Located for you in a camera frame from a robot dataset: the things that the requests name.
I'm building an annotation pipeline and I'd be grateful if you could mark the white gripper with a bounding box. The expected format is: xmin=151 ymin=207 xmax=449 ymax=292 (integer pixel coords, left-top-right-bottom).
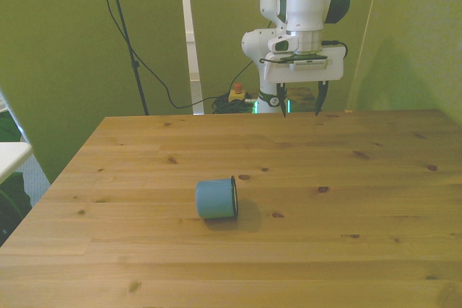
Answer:
xmin=263 ymin=45 xmax=345 ymax=119

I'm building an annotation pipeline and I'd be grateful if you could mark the light blue enamel mug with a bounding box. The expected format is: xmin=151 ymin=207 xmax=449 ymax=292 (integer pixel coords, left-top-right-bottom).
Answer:
xmin=195 ymin=175 xmax=240 ymax=221

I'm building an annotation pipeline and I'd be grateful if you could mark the yellow emergency stop button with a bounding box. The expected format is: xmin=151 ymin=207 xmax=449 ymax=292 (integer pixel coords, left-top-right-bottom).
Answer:
xmin=227 ymin=82 xmax=250 ymax=105

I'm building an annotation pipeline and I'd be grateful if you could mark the black tripod stand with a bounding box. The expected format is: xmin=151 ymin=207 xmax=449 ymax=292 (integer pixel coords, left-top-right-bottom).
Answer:
xmin=102 ymin=0 xmax=150 ymax=116

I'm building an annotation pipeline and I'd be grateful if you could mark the white side shelf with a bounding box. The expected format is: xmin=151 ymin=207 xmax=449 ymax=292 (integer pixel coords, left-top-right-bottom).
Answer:
xmin=0 ymin=141 xmax=34 ymax=183

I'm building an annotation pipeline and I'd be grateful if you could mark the dark green bag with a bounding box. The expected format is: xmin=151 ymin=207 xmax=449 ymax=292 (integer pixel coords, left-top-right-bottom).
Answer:
xmin=0 ymin=172 xmax=33 ymax=247

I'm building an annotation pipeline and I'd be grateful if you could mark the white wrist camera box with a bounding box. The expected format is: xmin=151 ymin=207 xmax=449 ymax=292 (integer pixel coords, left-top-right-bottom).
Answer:
xmin=288 ymin=56 xmax=330 ymax=72

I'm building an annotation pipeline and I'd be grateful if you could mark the black camera cable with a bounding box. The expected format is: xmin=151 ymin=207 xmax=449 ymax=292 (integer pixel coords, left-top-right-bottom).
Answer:
xmin=321 ymin=40 xmax=349 ymax=61

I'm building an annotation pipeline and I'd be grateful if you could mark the coiled black cable bundle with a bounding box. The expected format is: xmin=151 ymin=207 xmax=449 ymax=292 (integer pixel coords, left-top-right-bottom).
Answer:
xmin=210 ymin=94 xmax=259 ymax=115

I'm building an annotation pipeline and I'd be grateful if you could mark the white vertical post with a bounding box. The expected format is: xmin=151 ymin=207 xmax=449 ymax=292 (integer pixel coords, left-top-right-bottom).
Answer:
xmin=178 ymin=0 xmax=205 ymax=115

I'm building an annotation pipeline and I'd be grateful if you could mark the thin black hanging cable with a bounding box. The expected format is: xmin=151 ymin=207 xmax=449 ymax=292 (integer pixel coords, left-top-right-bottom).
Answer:
xmin=90 ymin=0 xmax=254 ymax=110

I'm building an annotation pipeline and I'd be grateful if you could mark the grey slanted frame leg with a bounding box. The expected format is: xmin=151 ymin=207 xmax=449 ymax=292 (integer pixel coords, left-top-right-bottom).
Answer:
xmin=0 ymin=86 xmax=52 ymax=187

